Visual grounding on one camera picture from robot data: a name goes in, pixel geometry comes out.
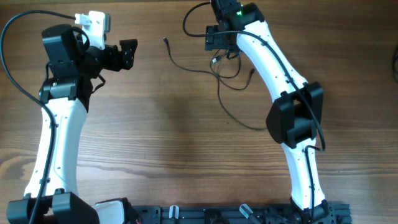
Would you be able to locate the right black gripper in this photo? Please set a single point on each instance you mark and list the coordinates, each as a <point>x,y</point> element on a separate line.
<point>213,38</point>

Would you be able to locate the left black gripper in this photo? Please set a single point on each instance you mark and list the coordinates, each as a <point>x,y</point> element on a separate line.
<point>127,55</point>

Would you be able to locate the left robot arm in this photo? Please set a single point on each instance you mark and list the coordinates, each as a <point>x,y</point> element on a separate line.
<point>51,195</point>

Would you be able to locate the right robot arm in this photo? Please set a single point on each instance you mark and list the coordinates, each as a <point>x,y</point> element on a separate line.
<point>294,117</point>

